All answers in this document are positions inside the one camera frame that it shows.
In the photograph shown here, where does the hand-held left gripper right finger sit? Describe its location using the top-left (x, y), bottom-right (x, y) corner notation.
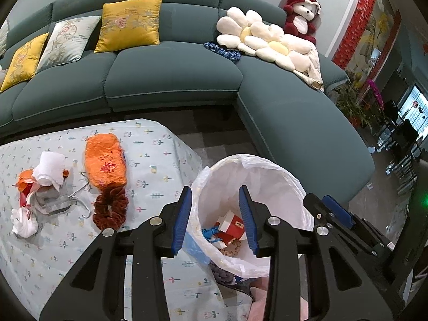
top-left (238, 185), bottom-right (396, 321)

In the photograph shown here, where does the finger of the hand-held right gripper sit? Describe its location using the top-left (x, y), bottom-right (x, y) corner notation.
top-left (322, 195), bottom-right (365, 238)
top-left (303, 192), bottom-right (338, 231)

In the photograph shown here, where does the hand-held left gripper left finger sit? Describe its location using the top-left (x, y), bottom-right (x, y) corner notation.
top-left (39, 185), bottom-right (193, 321)

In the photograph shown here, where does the red and white box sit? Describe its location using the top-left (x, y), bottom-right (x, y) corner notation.
top-left (214, 211), bottom-right (246, 244)

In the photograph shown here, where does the blue wrapper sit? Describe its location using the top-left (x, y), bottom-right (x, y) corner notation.
top-left (201, 227), bottom-right (223, 243)

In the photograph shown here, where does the bin with white plastic liner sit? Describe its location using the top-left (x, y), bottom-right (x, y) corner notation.
top-left (190, 154), bottom-right (315, 280)

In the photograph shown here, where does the dark red velvet scrunchie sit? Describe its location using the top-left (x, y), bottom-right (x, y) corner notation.
top-left (93, 187), bottom-right (129, 231)

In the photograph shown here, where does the orange plastic packet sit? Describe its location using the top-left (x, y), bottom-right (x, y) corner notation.
top-left (83, 133), bottom-right (128, 188)

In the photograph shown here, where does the thin wire hanger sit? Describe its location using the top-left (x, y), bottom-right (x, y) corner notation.
top-left (62, 172), bottom-right (92, 219)

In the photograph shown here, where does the small white tissue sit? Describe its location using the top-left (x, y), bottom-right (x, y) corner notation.
top-left (11, 207), bottom-right (39, 239)

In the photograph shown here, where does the orange torn wrapper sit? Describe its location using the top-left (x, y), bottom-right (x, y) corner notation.
top-left (17, 170), bottom-right (38, 193)

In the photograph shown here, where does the brown patterned wrapper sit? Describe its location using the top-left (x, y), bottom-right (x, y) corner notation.
top-left (219, 239), bottom-right (242, 257)

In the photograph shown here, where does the person's pink clothing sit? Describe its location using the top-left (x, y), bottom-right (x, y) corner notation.
top-left (249, 276), bottom-right (310, 321)

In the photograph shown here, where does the pale floral tablecloth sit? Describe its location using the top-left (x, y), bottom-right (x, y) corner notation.
top-left (0, 119), bottom-right (255, 321)

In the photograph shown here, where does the black chair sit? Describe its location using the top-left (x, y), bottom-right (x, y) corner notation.
top-left (378, 100), bottom-right (422, 161)

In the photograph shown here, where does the green potted plant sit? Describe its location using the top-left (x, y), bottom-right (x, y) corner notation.
top-left (336, 70), bottom-right (385, 129)

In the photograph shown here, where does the magenta orchid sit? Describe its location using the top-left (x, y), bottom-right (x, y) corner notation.
top-left (366, 78), bottom-right (385, 111)

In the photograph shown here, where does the cream quilted blanket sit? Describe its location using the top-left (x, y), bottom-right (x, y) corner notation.
top-left (294, 45), bottom-right (325, 91)

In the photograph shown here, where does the dark green sofa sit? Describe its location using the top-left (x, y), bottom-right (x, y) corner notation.
top-left (0, 0), bottom-right (377, 208)

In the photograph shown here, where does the white daisy plush cushion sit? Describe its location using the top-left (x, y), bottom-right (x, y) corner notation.
top-left (216, 7), bottom-right (268, 56)
top-left (246, 23), bottom-right (318, 71)

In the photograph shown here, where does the red and white teddy bear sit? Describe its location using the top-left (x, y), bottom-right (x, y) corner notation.
top-left (284, 0), bottom-right (322, 45)

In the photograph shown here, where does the large yellow embroidered cushion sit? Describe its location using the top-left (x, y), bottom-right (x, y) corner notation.
top-left (94, 0), bottom-right (164, 53)

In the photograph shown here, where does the pale grey floral cushion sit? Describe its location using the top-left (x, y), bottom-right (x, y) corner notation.
top-left (36, 16), bottom-right (101, 72)

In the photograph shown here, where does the small yellow embroidered cushion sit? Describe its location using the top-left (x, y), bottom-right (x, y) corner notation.
top-left (0, 33), bottom-right (49, 93)

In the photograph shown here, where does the yellow flower wall painting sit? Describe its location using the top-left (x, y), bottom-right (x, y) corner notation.
top-left (348, 0), bottom-right (402, 84)

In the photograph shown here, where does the red wall decoration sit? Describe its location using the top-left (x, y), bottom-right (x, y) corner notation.
top-left (333, 0), bottom-right (378, 71)

